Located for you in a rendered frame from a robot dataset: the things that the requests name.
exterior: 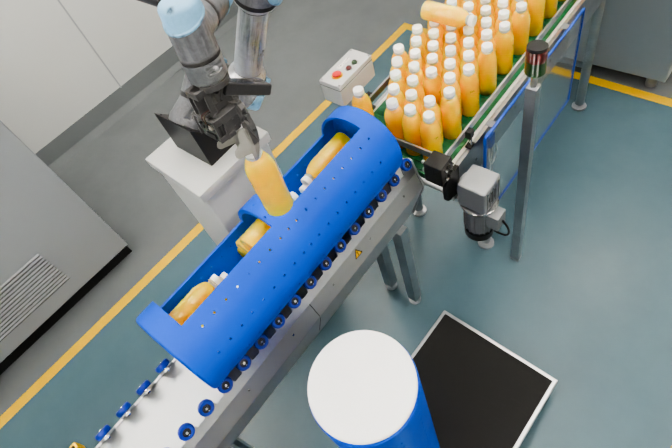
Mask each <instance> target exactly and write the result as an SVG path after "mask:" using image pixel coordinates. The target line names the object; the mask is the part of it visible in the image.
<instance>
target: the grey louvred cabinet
mask: <svg viewBox="0 0 672 448"><path fill-rule="evenodd" d="M127 245H128V244H127V243H126V242H125V241H124V240H123V239H122V238H121V237H120V236H119V235H118V234H117V233H116V232H115V231H114V230H113V229H112V228H111V227H110V226H109V225H108V224H107V223H106V222H105V221H103V220H102V219H101V218H100V217H99V216H98V215H97V214H96V213H95V212H94V211H93V210H92V209H91V208H90V207H89V206H88V205H87V204H86V203H85V202H84V201H83V200H82V199H81V198H80V197H79V196H78V195H77V194H76V193H75V192H74V191H73V190H72V189H71V188H70V187H69V186H68V185H66V184H65V183H64V182H63V181H62V180H61V179H60V178H59V177H58V176H57V175H56V174H55V173H54V172H53V171H52V170H51V169H50V168H49V167H48V166H47V165H46V164H45V163H44V162H43V161H42V160H41V159H40V158H39V157H38V156H37V155H36V154H35V153H34V152H33V151H32V150H31V149H29V148H28V147H27V146H26V145H25V144H24V143H23V142H22V141H21V140H20V139H19V138H18V137H17V136H16V135H15V134H14V133H13V132H12V131H11V130H10V129H9V128H8V127H7V126H6V125H5V124H4V123H3V122H2V121H1V120H0V375H1V374H2V373H3V372H4V371H5V370H6V369H7V368H8V367H9V366H11V365H12V364H13V363H14V362H15V361H16V360H17V359H18V358H19V357H20V356H21V355H22V354H23V353H24V352H25V351H26V350H28V349H29V348H30V347H31V346H32V345H33V344H34V343H35V342H36V341H37V340H38V339H39V338H40V337H41V336H42V335H43V334H45V333H46V332H47V331H48V330H49V329H50V328H51V327H52V326H53V325H54V324H55V323H56V322H57V321H58V320H59V319H60V318H62V317H63V316H64V315H65V314H66V313H67V312H68V311H69V310H70V309H71V308H72V307H73V306H74V305H75V304H76V303H77V302H79V301H80V300H81V299H82V298H83V297H84V296H85V295H86V294H87V293H88V292H89V291H90V290H91V289H92V288H93V287H94V286H96V285H97V284H98V283H99V282H100V281H101V280H102V279H103V278H104V277H105V276H106V275H107V274H108V273H109V272H110V271H111V270H113V269H114V268H115V267H116V266H117V265H118V264H119V263H120V262H121V261H122V260H123V259H124V258H125V257H126V256H127V255H128V254H130V253H131V252H132V250H131V249H130V248H129V247H128V246H127Z"/></svg>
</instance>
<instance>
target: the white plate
mask: <svg viewBox="0 0 672 448"><path fill-rule="evenodd" d="M417 391H418V381H417V374H416V370H415V367H414V364H413V362H412V360H411V358H410V356H409V354H408V353H407V351H406V350H405V349H404V348H403V347H402V346H401V345H400V344H399V343H398V342H397V341H396V340H394V339H393V338H391V337H389V336H388V335H385V334H383V333H380V332H376V331H370V330H358V331H353V332H349V333H346V334H343V335H341V336H339V337H337V338H336V339H334V340H333V341H331V342H330V343H329V344H328V345H326V346H325V347H324V348H323V350H322V351H321V352H320V353H319V355H318V356H317V358H316V359H315V361H314V363H313V365H312V368H311V371H310V374H309V378H308V387H307V392H308V401H309V405H310V408H311V411H312V413H313V415H314V417H315V419H316V420H317V422H318V423H319V425H320V426H321V427H322V428H323V429H324V430H325V431H326V432H327V433H328V434H330V435H331V436H333V437H334V438H336V439H338V440H340V441H342V442H345V443H349V444H354V445H367V444H373V443H377V442H380V441H382V440H384V439H386V438H388V437H390V436H391V435H393V434H394V433H395V432H397V431H398V430H399V429H400V428H401V427H402V426H403V425H404V423H405V422H406V421H407V419H408V418H409V416H410V414H411V413H412V410H413V408H414V405H415V402H416V398H417Z"/></svg>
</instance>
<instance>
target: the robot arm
mask: <svg viewBox="0 0 672 448"><path fill-rule="evenodd" d="M137 1H140V2H143V3H146V4H149V5H152V6H155V7H157V11H158V14H159V17H160V19H161V21H162V26H163V29H164V31H165V32H166V34H167V35H168V37H169V39H170V41H171V44H172V46H173V48H174V50H175V52H176V54H177V56H178V58H179V60H180V62H181V65H182V67H183V69H184V71H185V75H184V79H183V83H182V87H181V92H180V96H179V98H178V100H177V101H176V103H175V105H174V106H173V108H172V110H171V111H170V113H169V117H168V119H169V120H170V121H172V122H174V123H176V124H178V125H181V126H184V127H187V128H191V129H195V130H199V131H200V132H201V133H205V134H206V135H208V136H209V137H211V138H213V139H215V140H217V141H218V142H217V147H218V148H219V149H223V148H225V147H228V146H230V145H232V144H234V143H235V144H236V146H237V149H236V151H235V156H236V158H238V159H241V158H243V157H245V156H247V155H250V154H253V156H254V158H255V160H256V161H257V160H258V159H259V154H260V143H259V141H260V139H259V134H258V130H257V127H256V125H255V123H254V121H253V120H252V118H251V116H250V114H249V112H248V110H247V109H250V110H254V111H257V110H259V109H260V107H261V104H262V102H263V100H264V97H265V95H270V94H271V88H272V85H271V84H270V81H271V79H270V78H268V77H267V76H266V71H265V69H264V67H263V66H262V64H263V57H264V50H265V43H266V36H267V29H268V22H269V15H270V12H271V11H273V10H274V9H275V7H276V5H277V6H278V5H280V4H281V3H282V1H283V0H137ZM233 1H234V2H235V3H236V5H237V6H238V16H237V29H236V42H235V55H234V62H232V63H231V65H228V64H226V63H227V59H225V58H223V56H222V53H221V51H220V48H219V45H218V43H217V40H216V38H215V35H214V32H215V31H216V29H217V28H218V26H219V25H220V23H221V22H222V20H223V19H224V17H225V16H226V15H227V14H228V13H229V10H230V7H231V5H232V3H233ZM241 124H242V127H243V128H240V127H241Z"/></svg>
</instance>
